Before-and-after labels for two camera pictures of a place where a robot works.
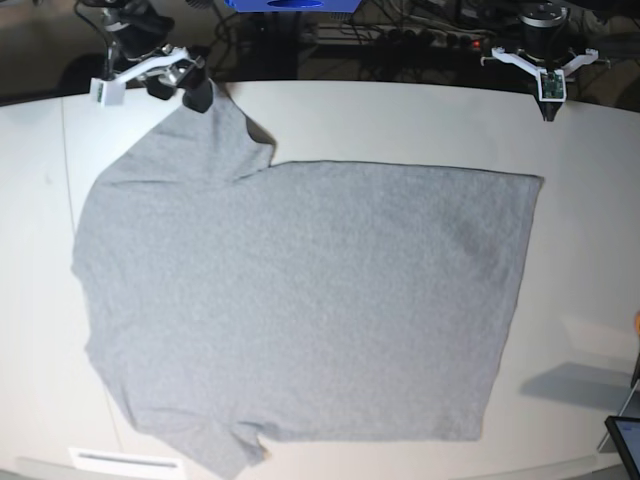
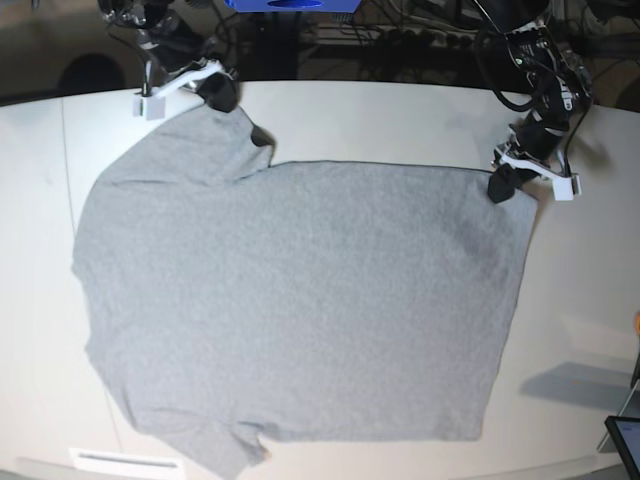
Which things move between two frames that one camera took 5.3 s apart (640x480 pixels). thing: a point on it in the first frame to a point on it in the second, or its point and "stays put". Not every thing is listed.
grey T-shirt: [226, 297] stays put
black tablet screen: [626, 433] stays put
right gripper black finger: [549, 109] to [502, 183]
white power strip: [400, 36] stays put
